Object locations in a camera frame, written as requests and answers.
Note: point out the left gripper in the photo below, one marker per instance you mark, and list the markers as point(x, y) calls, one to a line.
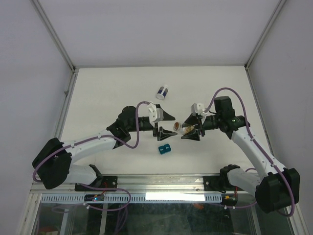
point(162, 133)

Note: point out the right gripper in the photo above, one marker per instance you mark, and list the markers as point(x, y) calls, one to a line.
point(193, 120)

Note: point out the clear pill bottle yellow capsules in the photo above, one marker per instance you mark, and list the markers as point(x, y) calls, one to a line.
point(182, 127)

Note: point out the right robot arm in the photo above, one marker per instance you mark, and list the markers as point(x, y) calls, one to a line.
point(274, 187)

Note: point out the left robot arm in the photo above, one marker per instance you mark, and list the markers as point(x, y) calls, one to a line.
point(56, 162)

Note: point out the teal pill organizer box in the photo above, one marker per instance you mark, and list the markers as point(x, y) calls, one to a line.
point(164, 149)

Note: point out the white blue pill bottle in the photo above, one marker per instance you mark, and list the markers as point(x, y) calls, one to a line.
point(162, 92)

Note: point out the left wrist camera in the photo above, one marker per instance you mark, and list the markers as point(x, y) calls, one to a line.
point(155, 113)

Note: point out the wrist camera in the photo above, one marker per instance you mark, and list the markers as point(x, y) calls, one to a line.
point(155, 113)
point(198, 109)

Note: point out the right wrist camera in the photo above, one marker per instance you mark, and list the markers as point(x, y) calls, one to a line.
point(198, 109)

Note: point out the aluminium mounting rail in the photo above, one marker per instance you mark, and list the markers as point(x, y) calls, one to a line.
point(181, 183)

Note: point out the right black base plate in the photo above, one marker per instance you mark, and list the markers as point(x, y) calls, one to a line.
point(218, 183)

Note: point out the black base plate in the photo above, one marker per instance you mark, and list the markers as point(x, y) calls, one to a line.
point(104, 183)
point(218, 183)

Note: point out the perforated cable tray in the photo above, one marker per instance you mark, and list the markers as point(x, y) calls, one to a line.
point(135, 198)

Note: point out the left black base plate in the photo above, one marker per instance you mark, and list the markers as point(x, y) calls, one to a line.
point(104, 183)

